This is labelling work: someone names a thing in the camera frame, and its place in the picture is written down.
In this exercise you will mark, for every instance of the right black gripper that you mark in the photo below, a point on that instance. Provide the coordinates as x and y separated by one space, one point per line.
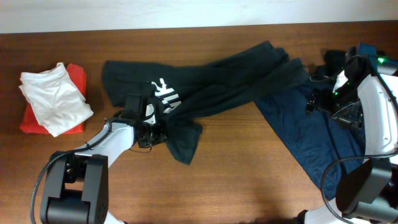
351 120

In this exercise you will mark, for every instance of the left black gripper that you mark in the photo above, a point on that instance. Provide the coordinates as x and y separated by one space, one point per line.
160 135

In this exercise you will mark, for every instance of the dark green Nike t-shirt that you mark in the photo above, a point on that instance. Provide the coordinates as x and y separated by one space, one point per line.
178 95

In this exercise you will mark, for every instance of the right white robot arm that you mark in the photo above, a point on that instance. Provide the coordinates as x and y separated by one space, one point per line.
364 97

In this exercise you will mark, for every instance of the navy blue trousers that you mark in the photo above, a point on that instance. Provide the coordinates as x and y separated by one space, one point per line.
313 139

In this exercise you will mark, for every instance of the white folded t-shirt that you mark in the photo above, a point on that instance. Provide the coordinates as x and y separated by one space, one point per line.
56 101

